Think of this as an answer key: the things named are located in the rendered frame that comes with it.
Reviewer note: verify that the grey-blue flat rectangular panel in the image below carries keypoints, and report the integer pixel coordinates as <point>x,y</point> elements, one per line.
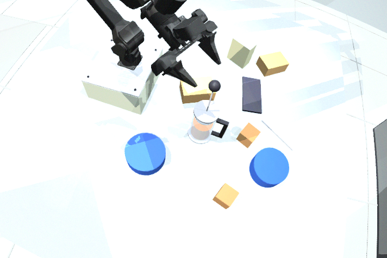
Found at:
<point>251,95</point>

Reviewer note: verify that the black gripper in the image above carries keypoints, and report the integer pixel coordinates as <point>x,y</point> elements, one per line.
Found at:
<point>168,63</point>

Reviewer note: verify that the glass french press with black handle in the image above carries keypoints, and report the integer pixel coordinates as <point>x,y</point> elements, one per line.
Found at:
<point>206,114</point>

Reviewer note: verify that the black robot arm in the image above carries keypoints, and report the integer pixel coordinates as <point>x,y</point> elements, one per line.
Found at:
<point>127,36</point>

